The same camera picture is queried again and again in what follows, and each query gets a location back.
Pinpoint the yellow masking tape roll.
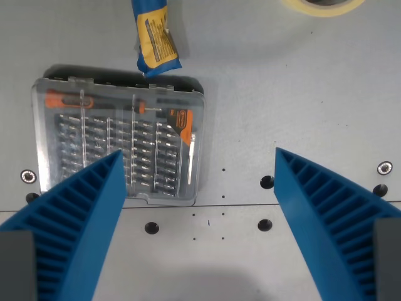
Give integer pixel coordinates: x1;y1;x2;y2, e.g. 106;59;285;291
279;0;367;18

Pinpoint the silver hex socket screw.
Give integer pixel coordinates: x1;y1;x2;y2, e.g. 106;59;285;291
19;169;38;184
377;161;394;176

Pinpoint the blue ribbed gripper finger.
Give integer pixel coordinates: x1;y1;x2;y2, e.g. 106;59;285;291
0;149;127;301
273;147;401;301

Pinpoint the blue and yellow snack bag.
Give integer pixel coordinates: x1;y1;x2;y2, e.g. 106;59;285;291
130;0;183;79

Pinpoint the clear screwdriver bit set case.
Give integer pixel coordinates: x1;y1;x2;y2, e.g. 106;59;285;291
30;64;207;208

